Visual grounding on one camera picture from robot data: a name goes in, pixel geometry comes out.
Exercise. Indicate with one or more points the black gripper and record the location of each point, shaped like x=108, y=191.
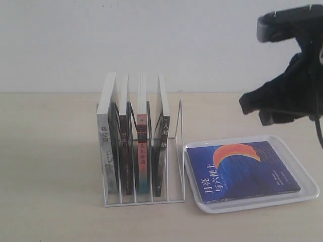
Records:
x=294, y=94

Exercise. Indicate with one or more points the blue moon cover book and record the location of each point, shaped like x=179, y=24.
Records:
x=239, y=171

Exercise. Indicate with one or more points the black spine book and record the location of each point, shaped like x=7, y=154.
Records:
x=161, y=132

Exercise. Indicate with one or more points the red teal spine book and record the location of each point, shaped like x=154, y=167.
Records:
x=142, y=133

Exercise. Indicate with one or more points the dark red spine book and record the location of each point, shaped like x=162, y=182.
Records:
x=124, y=128

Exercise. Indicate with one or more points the grey white spine book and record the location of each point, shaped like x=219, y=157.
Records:
x=106, y=132

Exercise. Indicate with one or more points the white plastic tray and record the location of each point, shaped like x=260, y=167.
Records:
x=309, y=188

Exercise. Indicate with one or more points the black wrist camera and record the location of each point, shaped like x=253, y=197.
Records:
x=302, y=23

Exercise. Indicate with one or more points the white wire book rack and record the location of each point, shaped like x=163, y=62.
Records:
x=173, y=183

